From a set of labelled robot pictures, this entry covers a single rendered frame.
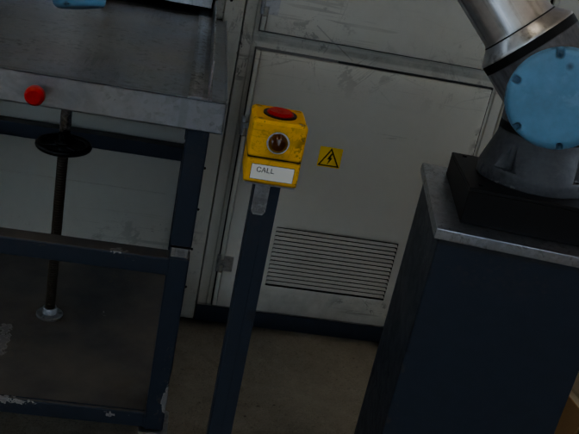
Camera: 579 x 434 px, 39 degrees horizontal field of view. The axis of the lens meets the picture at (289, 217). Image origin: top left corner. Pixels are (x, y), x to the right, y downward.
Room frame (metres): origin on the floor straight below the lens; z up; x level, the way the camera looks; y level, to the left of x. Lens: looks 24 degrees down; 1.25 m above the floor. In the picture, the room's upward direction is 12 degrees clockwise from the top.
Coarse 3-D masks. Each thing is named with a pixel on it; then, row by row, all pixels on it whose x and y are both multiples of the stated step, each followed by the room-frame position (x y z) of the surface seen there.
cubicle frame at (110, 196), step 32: (96, 128) 1.98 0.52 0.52; (128, 128) 1.99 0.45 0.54; (160, 128) 2.00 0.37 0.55; (224, 128) 2.03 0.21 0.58; (0, 160) 1.94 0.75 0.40; (32, 160) 1.95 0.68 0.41; (96, 160) 1.98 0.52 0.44; (128, 160) 1.99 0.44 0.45; (160, 160) 2.00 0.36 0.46; (0, 192) 1.94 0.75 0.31; (32, 192) 1.95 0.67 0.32; (96, 192) 1.98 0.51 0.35; (128, 192) 1.99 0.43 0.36; (160, 192) 2.00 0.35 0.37; (0, 224) 1.94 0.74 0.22; (32, 224) 1.95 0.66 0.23; (64, 224) 1.97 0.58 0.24; (96, 224) 1.98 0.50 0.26; (128, 224) 1.99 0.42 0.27; (160, 224) 2.01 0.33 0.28
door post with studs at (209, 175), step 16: (224, 0) 2.02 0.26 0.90; (240, 0) 2.03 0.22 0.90; (224, 16) 2.02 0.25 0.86; (240, 16) 2.03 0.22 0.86; (208, 144) 2.02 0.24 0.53; (208, 160) 2.02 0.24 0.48; (208, 176) 2.02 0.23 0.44; (208, 192) 2.03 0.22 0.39; (208, 208) 2.03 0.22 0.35; (192, 240) 2.02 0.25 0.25; (192, 256) 2.02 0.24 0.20; (192, 272) 2.02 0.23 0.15; (192, 288) 2.03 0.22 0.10; (192, 304) 2.03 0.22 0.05
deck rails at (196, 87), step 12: (216, 0) 1.89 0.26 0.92; (216, 12) 1.75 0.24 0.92; (204, 24) 1.92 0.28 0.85; (204, 36) 1.80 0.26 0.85; (204, 48) 1.69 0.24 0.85; (204, 60) 1.59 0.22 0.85; (192, 72) 1.49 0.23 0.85; (204, 72) 1.50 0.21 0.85; (192, 84) 1.41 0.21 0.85; (204, 84) 1.42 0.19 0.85; (192, 96) 1.34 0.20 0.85; (204, 96) 1.35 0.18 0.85
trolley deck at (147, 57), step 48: (0, 0) 1.76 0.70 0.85; (48, 0) 1.85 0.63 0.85; (0, 48) 1.40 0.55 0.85; (48, 48) 1.46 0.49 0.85; (96, 48) 1.53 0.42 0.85; (144, 48) 1.60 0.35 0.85; (192, 48) 1.68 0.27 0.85; (0, 96) 1.29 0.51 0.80; (48, 96) 1.30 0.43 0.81; (96, 96) 1.32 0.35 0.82; (144, 96) 1.33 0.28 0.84
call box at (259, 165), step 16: (256, 112) 1.16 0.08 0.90; (256, 128) 1.13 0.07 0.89; (272, 128) 1.13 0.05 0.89; (288, 128) 1.14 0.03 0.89; (304, 128) 1.14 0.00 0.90; (256, 144) 1.13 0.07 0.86; (304, 144) 1.14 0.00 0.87; (256, 160) 1.13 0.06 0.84; (272, 160) 1.13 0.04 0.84; (288, 160) 1.14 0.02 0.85; (256, 176) 1.13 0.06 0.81; (272, 176) 1.13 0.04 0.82; (288, 176) 1.14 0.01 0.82
